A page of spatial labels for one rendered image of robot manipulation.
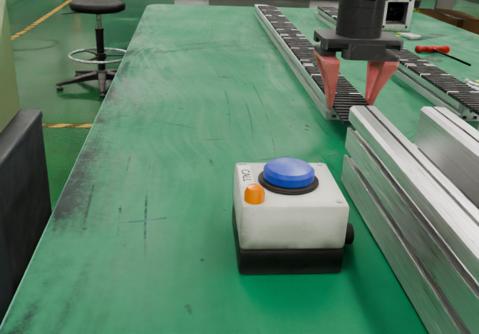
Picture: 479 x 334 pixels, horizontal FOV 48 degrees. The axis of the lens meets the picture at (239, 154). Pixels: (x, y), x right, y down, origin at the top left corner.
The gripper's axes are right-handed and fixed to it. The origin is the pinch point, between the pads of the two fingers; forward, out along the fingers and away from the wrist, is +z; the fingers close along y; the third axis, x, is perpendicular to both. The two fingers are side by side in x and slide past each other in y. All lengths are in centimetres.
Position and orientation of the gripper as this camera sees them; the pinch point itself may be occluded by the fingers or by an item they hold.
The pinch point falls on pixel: (348, 102)
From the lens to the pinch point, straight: 73.5
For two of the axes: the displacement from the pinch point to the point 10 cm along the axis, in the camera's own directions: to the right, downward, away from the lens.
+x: -0.8, -3.9, 9.2
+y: 10.0, 0.1, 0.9
